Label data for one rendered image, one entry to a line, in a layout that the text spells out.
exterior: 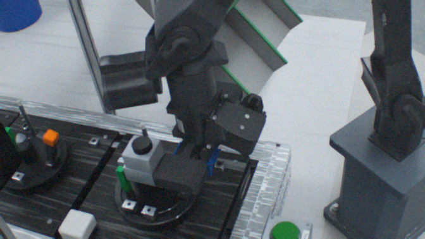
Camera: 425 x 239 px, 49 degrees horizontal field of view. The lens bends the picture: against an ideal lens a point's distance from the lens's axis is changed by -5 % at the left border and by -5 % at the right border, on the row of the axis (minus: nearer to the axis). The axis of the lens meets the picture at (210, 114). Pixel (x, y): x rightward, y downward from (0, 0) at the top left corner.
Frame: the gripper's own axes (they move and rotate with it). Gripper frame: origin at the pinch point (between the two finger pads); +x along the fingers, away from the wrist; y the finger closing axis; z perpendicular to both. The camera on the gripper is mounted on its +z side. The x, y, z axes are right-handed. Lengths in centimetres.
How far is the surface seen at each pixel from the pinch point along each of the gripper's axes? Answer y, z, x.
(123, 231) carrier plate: -8.1, -12.4, 11.6
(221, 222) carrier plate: -2.4, 1.9, 11.7
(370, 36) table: 68, 18, 23
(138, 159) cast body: -2.3, -9.5, 0.3
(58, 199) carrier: -5.7, -26.3, 11.6
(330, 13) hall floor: 215, -13, 109
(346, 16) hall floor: 214, -3, 109
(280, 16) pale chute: 47.8, -1.1, 6.7
